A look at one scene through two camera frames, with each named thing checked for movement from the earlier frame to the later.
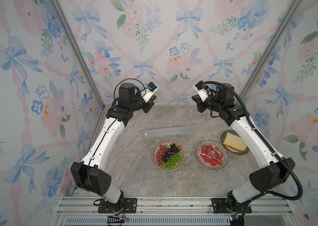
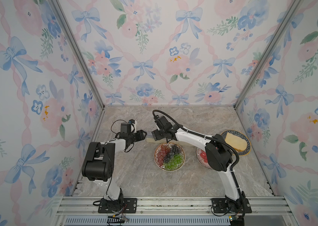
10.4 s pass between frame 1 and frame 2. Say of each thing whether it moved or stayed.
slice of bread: stayed
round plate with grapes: stayed
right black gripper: moved
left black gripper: moved
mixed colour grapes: stayed
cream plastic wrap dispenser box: moved
